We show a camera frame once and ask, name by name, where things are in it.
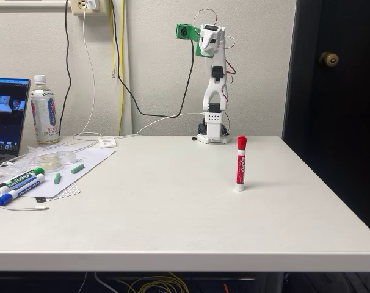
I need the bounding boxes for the red dry erase marker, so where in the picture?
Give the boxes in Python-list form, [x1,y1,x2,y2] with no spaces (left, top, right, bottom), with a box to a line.
[234,134,247,192]

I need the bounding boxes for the green dry erase marker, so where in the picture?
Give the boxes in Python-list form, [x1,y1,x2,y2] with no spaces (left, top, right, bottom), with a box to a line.
[3,167,45,187]

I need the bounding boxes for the blue dry erase marker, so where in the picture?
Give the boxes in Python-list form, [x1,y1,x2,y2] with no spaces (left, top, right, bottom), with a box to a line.
[0,179,41,207]

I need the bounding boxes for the brass doorknob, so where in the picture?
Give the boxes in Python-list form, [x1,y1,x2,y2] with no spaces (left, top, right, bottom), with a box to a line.
[318,51,340,68]

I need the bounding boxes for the white flat adapter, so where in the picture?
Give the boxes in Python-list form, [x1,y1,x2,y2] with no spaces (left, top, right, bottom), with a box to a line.
[98,136,117,149]

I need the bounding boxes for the black door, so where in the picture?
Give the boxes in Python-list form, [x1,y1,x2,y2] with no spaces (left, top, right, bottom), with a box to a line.
[282,0,370,239]

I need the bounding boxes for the white mat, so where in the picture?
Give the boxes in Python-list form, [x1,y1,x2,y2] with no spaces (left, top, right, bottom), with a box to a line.
[18,146,117,202]

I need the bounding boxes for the plastic tea bottle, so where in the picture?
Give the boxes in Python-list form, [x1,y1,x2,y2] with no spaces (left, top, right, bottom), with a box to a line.
[30,74,60,145]

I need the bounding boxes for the clear tape roll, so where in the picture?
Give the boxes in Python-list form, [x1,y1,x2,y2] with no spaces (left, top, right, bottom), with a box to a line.
[34,151,78,170]

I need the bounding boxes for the grey laptop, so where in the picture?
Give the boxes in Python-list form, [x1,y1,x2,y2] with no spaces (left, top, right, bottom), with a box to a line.
[0,77,31,172]

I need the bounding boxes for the clear plastic bags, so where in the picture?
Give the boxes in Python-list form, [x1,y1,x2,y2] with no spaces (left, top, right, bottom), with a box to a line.
[0,145,44,187]

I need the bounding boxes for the green camera mount with board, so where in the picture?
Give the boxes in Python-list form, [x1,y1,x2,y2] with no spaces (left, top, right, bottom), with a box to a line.
[175,23,215,58]

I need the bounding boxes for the red arm servo wire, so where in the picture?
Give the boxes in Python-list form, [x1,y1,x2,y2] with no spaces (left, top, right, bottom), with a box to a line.
[221,59,238,106]

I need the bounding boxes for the white usb cable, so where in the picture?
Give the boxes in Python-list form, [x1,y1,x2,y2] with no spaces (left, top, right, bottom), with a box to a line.
[114,112,206,140]

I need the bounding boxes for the black camera cable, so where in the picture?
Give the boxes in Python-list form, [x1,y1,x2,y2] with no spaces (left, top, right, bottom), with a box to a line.
[110,0,195,118]

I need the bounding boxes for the white charger cable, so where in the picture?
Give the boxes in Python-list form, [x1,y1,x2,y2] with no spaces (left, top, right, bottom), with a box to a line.
[43,7,102,152]

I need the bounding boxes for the beige wall outlet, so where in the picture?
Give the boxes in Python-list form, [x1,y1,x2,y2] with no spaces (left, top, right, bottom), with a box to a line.
[70,0,109,16]

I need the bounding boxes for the black power cable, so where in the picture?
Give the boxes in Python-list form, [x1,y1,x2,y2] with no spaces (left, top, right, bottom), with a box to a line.
[59,0,73,136]

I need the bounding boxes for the white wall rail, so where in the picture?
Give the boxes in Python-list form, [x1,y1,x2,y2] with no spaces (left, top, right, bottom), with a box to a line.
[0,4,72,13]

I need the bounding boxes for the yellow cable bundle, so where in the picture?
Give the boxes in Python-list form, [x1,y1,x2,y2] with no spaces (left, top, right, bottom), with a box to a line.
[116,273,189,293]

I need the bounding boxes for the thin white cable with connector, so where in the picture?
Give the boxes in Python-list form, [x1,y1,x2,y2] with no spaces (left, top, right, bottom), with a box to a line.
[0,200,50,212]

